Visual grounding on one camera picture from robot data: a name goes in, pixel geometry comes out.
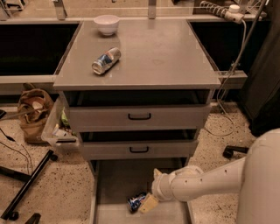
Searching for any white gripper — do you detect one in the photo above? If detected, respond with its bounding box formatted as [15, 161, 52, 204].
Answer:
[139, 168, 175, 214]

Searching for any blue pepsi can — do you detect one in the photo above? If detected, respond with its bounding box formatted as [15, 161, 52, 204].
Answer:
[127, 192, 147, 213]

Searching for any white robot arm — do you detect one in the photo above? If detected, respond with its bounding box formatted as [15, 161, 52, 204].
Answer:
[140, 129, 280, 224]

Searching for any bottom grey drawer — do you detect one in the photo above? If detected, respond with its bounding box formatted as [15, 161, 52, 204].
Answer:
[90, 158, 195, 224]

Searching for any grey drawer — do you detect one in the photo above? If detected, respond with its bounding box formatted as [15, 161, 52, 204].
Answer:
[65, 90, 210, 132]
[80, 129, 199, 160]
[90, 158, 195, 224]

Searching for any middle grey drawer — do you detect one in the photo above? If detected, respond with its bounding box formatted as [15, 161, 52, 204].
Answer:
[80, 129, 199, 160]

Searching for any top grey drawer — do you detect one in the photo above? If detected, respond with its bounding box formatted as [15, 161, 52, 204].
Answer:
[65, 90, 210, 132]

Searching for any grey drawer cabinet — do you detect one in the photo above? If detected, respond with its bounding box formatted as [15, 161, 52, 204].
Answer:
[52, 18, 222, 224]

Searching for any silver blue can on counter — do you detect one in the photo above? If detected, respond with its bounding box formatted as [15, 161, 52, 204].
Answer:
[92, 47, 122, 75]

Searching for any black office chair base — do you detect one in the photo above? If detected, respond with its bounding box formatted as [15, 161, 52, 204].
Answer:
[222, 145, 249, 158]

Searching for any clear plastic bin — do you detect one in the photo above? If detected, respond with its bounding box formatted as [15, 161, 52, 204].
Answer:
[41, 98, 79, 152]

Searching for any brown cloth bag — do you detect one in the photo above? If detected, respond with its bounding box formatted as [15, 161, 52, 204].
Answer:
[17, 83, 54, 144]

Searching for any black metal stand leg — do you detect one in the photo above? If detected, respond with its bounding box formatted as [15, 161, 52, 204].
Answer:
[1, 150, 58, 220]

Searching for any white bowl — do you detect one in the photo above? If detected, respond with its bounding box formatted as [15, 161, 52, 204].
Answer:
[94, 15, 120, 36]

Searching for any white cable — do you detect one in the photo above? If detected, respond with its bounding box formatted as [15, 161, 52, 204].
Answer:
[203, 19, 249, 138]

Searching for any black floor cable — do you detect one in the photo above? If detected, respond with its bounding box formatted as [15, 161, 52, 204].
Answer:
[0, 127, 34, 175]

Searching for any white corrugated hose fixture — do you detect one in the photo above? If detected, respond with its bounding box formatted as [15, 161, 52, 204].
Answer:
[199, 0, 244, 24]

